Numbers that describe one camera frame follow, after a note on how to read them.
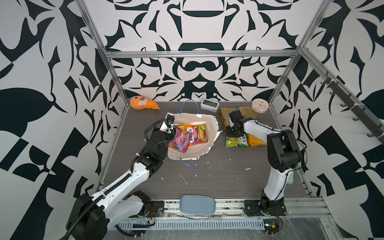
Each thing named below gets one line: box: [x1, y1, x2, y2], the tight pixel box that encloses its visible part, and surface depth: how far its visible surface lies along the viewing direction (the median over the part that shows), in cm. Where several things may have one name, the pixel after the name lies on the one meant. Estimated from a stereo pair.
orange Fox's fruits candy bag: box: [182, 124, 194, 147], surface depth 96 cm
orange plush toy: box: [126, 95, 161, 111], surface depth 113 cm
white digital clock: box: [200, 98, 220, 113], surface depth 116 cm
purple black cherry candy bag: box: [168, 125, 192, 153], surface depth 93 cm
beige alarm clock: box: [251, 98, 270, 114], surface depth 117 cm
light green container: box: [287, 170, 294, 185], surface depth 82 cm
